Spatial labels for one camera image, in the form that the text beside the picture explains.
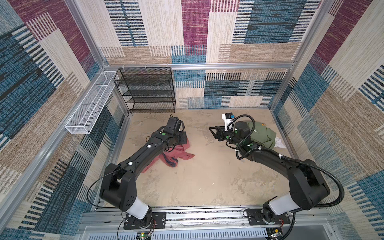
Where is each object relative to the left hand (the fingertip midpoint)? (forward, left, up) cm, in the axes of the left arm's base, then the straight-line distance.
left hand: (183, 135), depth 86 cm
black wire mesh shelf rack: (+39, +26, +3) cm, 47 cm away
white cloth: (+3, -63, -15) cm, 64 cm away
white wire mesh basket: (0, +46, +17) cm, 49 cm away
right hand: (+1, -16, +4) cm, 16 cm away
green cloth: (+5, -49, -7) cm, 50 cm away
